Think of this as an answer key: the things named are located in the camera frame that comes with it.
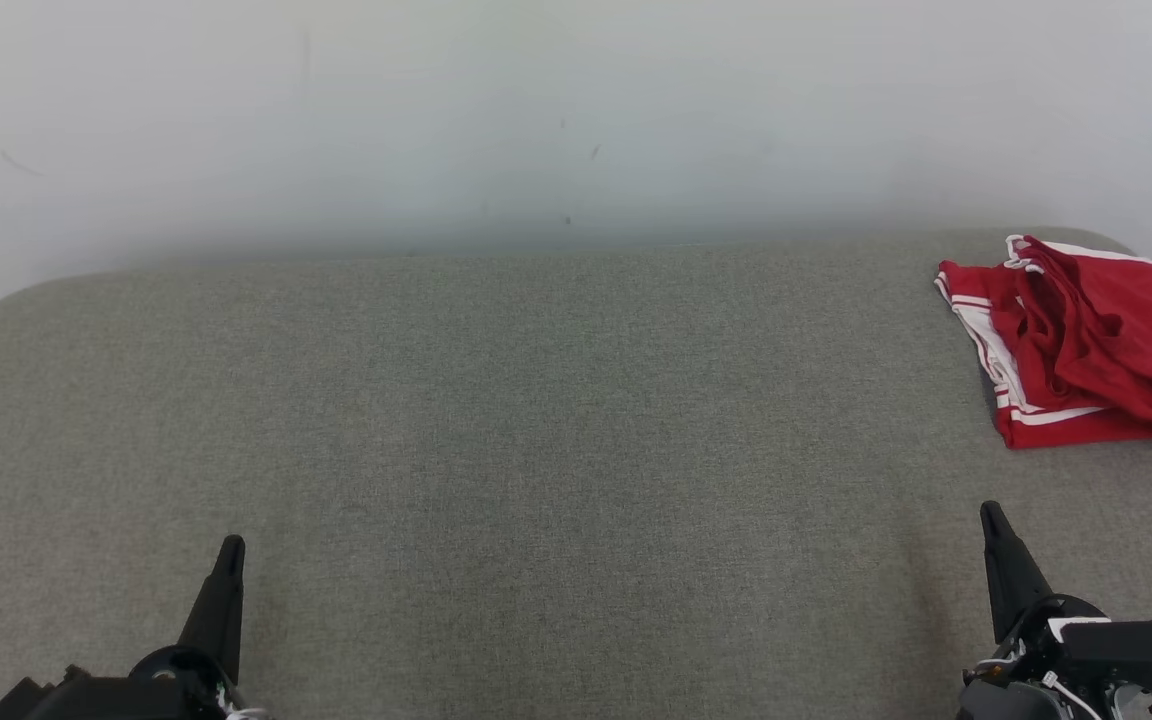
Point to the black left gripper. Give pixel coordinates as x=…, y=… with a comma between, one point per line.
x=126, y=695

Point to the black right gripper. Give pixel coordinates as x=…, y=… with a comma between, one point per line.
x=1046, y=670

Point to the red shorts with white stripe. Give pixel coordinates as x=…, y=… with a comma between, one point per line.
x=1116, y=330

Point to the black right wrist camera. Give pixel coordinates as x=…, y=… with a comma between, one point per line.
x=1136, y=650

